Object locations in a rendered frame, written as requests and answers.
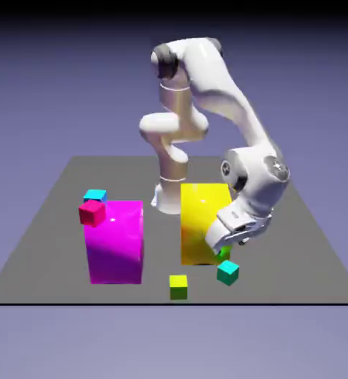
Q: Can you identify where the large yellow box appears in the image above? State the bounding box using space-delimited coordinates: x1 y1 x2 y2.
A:
180 182 233 266

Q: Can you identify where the small teal cube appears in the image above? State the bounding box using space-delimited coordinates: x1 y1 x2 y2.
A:
216 259 241 286

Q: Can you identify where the small cyan cube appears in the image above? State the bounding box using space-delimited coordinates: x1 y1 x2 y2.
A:
82 189 108 206

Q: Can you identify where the small red cube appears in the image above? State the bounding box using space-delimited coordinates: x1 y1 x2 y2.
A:
78 199 107 228

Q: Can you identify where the small green cube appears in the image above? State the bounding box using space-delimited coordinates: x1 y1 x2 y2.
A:
215 244 232 264

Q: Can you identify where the small yellow-green cube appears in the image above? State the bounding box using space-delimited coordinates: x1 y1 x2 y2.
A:
169 274 189 301

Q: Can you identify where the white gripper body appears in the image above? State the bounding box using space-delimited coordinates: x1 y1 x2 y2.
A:
204 203 259 255

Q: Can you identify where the large magenta box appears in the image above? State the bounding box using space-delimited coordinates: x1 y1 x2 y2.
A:
83 200 145 286

